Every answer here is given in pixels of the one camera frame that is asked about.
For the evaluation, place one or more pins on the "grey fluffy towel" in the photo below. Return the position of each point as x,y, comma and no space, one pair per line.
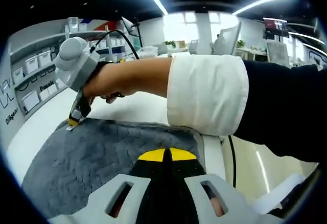
89,155

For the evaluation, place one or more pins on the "person's right hand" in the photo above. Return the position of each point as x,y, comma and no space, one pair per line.
115,80

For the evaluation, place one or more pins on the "grey metal shelf rack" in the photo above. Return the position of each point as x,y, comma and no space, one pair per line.
38,55

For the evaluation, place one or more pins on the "row of white storage bins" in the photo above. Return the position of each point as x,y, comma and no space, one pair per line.
32,64

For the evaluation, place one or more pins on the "potted green plant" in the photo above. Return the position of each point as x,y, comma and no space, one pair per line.
170,43

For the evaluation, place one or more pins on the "cardboard box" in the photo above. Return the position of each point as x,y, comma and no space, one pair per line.
181,44

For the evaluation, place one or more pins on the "white office chair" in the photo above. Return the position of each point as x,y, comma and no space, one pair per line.
227,38
277,52

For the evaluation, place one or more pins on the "large hanging display screen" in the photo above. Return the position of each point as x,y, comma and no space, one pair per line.
276,27

